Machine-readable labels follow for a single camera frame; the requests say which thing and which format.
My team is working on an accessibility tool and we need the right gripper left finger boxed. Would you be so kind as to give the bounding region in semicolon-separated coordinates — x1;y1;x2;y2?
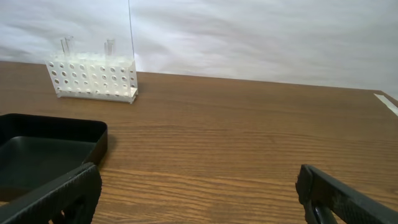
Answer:
0;162;103;224

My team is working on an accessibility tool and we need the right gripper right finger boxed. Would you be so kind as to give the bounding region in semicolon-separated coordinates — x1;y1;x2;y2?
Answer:
295;164;398;224

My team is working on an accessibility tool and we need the white test tube rack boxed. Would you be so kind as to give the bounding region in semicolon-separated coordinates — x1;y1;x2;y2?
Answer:
44;52;139;105

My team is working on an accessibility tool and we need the black tray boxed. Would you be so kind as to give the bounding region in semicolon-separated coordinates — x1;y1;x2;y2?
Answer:
0;113;109;202

